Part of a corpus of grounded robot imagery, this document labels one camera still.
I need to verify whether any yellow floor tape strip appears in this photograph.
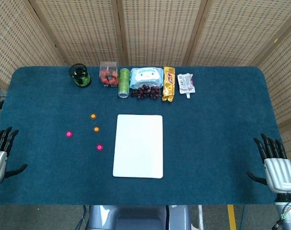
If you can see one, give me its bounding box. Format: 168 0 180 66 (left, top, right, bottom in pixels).
227 205 237 230

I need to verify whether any white magnetic board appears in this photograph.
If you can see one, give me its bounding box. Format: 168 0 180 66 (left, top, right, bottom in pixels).
112 114 164 179

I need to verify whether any woven bamboo folding screen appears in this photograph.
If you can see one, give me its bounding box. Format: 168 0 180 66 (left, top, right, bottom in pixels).
0 0 291 168

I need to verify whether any black mesh pen holder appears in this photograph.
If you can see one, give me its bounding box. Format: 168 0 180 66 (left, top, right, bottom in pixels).
68 63 92 89

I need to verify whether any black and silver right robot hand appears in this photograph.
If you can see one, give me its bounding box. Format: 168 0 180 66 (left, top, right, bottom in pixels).
246 133 291 194

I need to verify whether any green can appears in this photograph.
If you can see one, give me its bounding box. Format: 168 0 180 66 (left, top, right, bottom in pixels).
117 68 131 99

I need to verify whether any dark red grape bunch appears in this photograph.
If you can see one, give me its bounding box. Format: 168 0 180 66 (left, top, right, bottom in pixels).
130 84 161 101

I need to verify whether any blue felt table cover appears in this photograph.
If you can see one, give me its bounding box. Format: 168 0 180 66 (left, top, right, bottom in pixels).
0 66 284 206

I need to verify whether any blue wet wipes pack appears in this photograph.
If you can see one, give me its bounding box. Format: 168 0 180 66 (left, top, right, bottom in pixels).
129 67 165 90

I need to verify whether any grey robot torso base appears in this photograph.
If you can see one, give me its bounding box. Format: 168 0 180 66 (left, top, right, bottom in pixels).
87 205 192 230

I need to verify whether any clear box with red items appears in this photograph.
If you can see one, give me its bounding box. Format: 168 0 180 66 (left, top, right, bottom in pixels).
99 61 119 88

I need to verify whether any white spouted drink pouch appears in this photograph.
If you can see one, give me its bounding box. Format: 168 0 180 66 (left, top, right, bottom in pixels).
177 73 197 99

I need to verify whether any yellow snack packet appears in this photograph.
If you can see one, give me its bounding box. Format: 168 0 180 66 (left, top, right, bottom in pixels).
161 66 176 103

